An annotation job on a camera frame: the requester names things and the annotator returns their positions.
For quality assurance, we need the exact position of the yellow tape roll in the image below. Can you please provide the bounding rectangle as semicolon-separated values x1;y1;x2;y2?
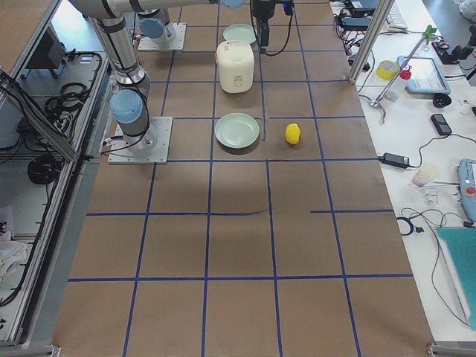
376;60;399;80

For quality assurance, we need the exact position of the white rice cooker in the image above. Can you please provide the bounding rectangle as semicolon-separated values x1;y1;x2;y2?
215;40;254;94

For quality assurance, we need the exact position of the metal clamp stand rod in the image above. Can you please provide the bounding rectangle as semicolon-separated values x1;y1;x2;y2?
369;25;437;123

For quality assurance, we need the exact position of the clear plastic cup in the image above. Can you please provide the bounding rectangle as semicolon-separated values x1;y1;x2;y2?
411;164;440;187

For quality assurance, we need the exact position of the teal cutting mat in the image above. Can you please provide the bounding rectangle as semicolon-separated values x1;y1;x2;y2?
437;228;475;330

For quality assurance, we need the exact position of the aluminium frame post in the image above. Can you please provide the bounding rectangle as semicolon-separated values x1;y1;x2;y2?
348;0;394;85

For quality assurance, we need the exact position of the green plate far side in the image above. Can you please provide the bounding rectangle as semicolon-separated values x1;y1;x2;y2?
223;24;256;45

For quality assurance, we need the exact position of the black power adapter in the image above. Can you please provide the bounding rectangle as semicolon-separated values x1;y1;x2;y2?
378;152;411;169

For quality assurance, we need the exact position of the blue teach pendant tablet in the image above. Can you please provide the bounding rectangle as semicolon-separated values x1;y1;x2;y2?
396;57;451;94

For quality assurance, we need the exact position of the green plate near potato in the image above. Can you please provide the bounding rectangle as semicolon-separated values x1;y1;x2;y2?
214;112;260;149

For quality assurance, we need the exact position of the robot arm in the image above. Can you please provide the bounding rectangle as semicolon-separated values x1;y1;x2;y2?
136;1;279;47
71;1;210;146

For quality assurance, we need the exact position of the yellow toy potato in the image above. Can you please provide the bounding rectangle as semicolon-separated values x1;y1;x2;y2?
284;123;301;145

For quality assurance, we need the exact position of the black remote handset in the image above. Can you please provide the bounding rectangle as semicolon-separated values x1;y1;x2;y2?
431;114;452;136

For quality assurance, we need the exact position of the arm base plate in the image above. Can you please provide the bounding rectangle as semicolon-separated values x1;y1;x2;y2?
138;19;187;52
107;117;173;164

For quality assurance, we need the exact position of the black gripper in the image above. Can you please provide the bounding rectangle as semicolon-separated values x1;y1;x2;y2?
251;0;276;46

